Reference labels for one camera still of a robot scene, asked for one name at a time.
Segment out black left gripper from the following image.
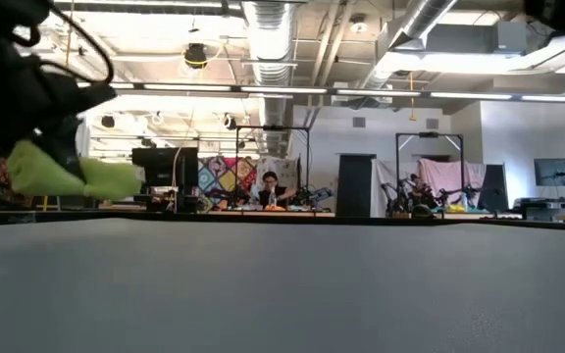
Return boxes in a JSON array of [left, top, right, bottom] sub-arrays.
[[0, 63, 118, 184]]

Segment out yellow-green terry towel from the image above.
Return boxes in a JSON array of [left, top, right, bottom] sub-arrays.
[[7, 138, 144, 202]]

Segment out black monitor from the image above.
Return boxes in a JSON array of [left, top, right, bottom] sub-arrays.
[[130, 146, 200, 189]]

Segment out colourful patchwork quilt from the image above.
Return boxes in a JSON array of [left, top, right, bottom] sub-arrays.
[[197, 155, 260, 210]]

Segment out black ceiling dome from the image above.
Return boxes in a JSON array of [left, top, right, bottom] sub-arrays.
[[183, 42, 209, 71]]

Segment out person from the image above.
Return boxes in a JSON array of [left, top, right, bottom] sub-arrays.
[[249, 171, 299, 211]]

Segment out white patterned cloth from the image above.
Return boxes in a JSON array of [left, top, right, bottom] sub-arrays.
[[254, 156, 299, 191]]

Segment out blue-grey table mat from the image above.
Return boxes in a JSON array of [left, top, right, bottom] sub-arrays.
[[0, 217, 565, 353]]

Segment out black door panel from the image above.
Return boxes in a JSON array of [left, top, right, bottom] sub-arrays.
[[335, 152, 378, 219]]

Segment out black background robot arms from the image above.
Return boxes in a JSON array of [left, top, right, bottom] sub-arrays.
[[382, 174, 462, 219]]

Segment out pink cloth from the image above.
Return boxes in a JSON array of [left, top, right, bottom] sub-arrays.
[[418, 157, 488, 198]]

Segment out grey ceiling air unit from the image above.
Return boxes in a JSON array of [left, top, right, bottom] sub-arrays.
[[424, 21, 530, 56]]

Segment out black triangular panel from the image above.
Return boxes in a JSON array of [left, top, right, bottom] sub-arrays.
[[477, 163, 510, 213]]

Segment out black desk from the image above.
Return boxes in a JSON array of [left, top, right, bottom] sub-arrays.
[[511, 195, 565, 223]]

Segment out grey computer monitor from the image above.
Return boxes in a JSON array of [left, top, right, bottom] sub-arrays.
[[533, 157, 565, 188]]

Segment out silver ventilation duct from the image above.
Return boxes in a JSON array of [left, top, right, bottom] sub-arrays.
[[359, 0, 461, 90], [241, 0, 297, 154]]

